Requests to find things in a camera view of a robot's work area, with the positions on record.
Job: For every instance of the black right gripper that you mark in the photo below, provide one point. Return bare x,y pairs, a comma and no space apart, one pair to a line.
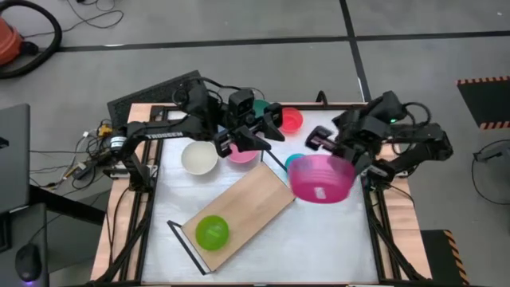
342,137

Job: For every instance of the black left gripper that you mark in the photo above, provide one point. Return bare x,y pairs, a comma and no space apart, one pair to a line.
223,145

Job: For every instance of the light pink bowl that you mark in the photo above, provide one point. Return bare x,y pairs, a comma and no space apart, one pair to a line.
243,156

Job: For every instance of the orange-red bowl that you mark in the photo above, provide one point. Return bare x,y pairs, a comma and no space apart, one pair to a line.
293,120

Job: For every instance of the cyan blue bowl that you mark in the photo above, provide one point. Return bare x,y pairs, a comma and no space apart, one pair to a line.
293,160

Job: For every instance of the large magenta bowl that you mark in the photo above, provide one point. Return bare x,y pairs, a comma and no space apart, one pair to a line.
320,179

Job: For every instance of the white bowl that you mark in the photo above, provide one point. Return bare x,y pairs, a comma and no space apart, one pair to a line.
199,157

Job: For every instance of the green bowl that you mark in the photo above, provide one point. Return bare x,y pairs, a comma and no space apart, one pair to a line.
212,233

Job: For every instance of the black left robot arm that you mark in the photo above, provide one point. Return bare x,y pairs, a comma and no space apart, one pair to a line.
167,131

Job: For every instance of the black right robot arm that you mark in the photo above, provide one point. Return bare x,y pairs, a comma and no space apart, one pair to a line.
422,139

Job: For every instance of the teal bowl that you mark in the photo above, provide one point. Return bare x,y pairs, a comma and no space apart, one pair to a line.
261,107

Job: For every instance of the wooden dish rack tray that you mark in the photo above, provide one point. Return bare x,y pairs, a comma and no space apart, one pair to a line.
247,203

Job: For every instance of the hazard-striped black floor mat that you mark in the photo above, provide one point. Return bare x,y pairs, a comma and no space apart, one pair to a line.
486,101
436,255

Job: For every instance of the yellow connector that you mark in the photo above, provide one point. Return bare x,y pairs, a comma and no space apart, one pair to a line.
105,130

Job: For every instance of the black desk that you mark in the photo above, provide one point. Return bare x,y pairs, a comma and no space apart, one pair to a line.
36,223

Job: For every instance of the grey laptop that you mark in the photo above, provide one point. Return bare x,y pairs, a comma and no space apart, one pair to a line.
14,159

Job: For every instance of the black computer mouse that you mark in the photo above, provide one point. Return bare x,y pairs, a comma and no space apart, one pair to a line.
28,261

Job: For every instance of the orange vacuum cleaner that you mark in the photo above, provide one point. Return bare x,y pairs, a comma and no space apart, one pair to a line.
8,42

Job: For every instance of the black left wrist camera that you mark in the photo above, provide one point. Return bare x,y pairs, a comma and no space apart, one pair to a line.
242,104

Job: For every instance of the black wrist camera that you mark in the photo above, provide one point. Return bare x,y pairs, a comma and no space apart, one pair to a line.
242,104
374,127

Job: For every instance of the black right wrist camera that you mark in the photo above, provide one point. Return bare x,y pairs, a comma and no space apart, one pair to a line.
374,127

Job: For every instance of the black table frame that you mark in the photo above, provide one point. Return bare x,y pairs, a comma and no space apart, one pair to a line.
338,107

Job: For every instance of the black table bracket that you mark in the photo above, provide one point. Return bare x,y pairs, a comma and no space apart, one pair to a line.
321,95

